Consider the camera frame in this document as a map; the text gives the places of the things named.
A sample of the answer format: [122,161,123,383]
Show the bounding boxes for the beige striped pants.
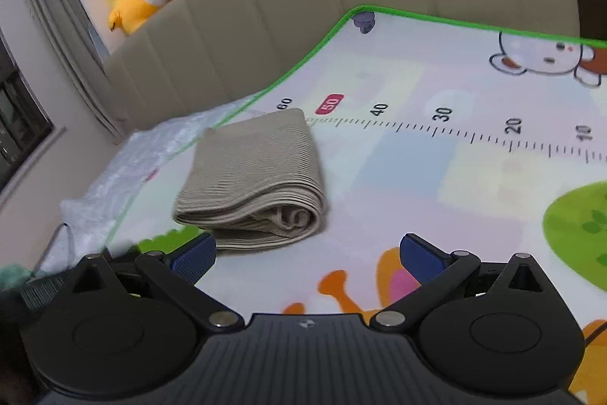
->
[173,107,329,253]

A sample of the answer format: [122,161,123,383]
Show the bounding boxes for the cartoon printed play mat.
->
[102,5,607,396]

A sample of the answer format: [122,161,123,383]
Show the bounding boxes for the dark window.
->
[0,30,54,188]

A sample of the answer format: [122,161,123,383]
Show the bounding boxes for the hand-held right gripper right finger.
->
[371,234,567,332]

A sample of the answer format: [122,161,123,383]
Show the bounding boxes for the white quilted bedsheet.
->
[35,99,257,277]

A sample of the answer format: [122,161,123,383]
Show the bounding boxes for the grey curtain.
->
[5,0,129,141]

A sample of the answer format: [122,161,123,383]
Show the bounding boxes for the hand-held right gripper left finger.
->
[52,233,242,331]

